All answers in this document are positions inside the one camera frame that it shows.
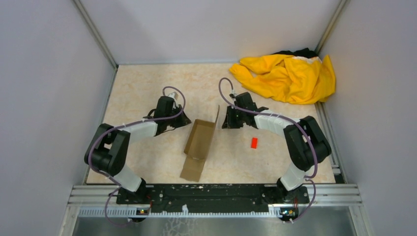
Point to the small red block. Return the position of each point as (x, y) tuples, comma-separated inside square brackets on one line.
[(254, 143)]

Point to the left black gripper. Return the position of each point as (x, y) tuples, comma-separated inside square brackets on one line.
[(184, 120)]

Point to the black cloth behind yellow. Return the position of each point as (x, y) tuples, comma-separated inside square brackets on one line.
[(306, 53)]

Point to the brown cardboard box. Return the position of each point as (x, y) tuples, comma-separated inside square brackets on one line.
[(197, 148)]

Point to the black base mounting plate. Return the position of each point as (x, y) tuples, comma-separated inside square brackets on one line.
[(213, 198)]

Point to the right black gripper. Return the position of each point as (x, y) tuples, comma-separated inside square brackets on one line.
[(228, 123)]

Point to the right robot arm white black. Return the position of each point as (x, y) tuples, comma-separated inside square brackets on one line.
[(306, 142)]

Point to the yellow cloth garment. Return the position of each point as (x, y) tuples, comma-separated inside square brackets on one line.
[(287, 78)]

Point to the aluminium frame rail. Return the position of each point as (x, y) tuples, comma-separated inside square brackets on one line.
[(100, 200)]

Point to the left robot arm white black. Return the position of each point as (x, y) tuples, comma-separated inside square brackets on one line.
[(107, 152)]

